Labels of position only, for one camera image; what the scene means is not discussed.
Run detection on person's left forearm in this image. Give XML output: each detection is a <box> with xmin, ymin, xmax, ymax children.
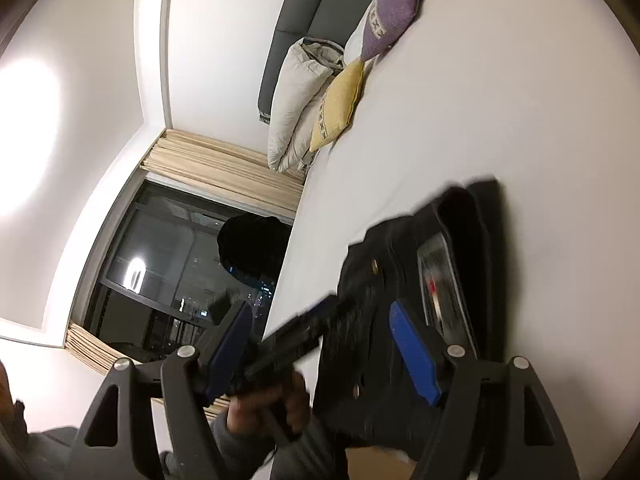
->
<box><xmin>210</xmin><ymin>410</ymin><xmax>346</xmax><ymax>480</ymax></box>

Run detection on black pants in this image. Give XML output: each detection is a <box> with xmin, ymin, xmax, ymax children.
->
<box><xmin>312</xmin><ymin>177</ymin><xmax>506</xmax><ymax>461</ymax></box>

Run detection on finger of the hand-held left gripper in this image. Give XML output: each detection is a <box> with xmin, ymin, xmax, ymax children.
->
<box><xmin>280</xmin><ymin>292</ymin><xmax>357</xmax><ymax>356</ymax></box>

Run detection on folded white duvet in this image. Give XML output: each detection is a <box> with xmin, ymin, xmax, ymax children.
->
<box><xmin>267</xmin><ymin>37</ymin><xmax>346</xmax><ymax>176</ymax></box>

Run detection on grey padded headboard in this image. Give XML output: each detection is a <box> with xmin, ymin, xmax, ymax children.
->
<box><xmin>257</xmin><ymin>0</ymin><xmax>408</xmax><ymax>126</ymax></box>

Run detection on dark window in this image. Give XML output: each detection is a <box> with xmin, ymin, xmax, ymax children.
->
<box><xmin>72</xmin><ymin>175</ymin><xmax>296</xmax><ymax>366</ymax></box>

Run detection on person's left hand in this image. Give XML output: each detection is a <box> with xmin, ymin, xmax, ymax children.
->
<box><xmin>225</xmin><ymin>372</ymin><xmax>312</xmax><ymax>438</ymax></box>

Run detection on yellow cushion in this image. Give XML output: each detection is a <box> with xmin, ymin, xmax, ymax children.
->
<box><xmin>309</xmin><ymin>57</ymin><xmax>367</xmax><ymax>153</ymax></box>

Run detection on purple cushion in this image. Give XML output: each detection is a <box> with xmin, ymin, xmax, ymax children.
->
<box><xmin>361</xmin><ymin>0</ymin><xmax>431</xmax><ymax>61</ymax></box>

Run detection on dark cloth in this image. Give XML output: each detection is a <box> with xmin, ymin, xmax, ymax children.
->
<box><xmin>217</xmin><ymin>214</ymin><xmax>292</xmax><ymax>281</ymax></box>

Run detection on beige curtain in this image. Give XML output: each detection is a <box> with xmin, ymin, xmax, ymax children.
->
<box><xmin>65</xmin><ymin>322</ymin><xmax>171</xmax><ymax>378</ymax></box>
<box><xmin>140</xmin><ymin>130</ymin><xmax>306</xmax><ymax>226</ymax></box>

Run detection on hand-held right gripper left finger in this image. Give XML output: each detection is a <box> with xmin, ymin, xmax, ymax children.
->
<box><xmin>65</xmin><ymin>297</ymin><xmax>256</xmax><ymax>480</ymax></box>

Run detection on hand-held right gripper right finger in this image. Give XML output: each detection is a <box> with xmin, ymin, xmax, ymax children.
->
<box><xmin>389</xmin><ymin>300</ymin><xmax>581</xmax><ymax>480</ymax></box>

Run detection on white bed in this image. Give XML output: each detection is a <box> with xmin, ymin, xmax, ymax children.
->
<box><xmin>262</xmin><ymin>0</ymin><xmax>640</xmax><ymax>480</ymax></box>

